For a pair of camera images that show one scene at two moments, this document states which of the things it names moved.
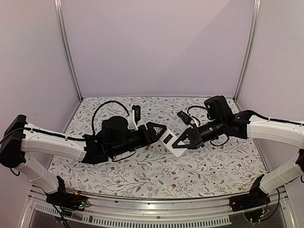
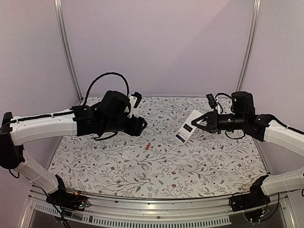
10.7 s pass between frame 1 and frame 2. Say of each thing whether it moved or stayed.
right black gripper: moved
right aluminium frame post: stayed
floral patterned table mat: stayed
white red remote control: moved
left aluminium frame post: stayed
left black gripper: moved
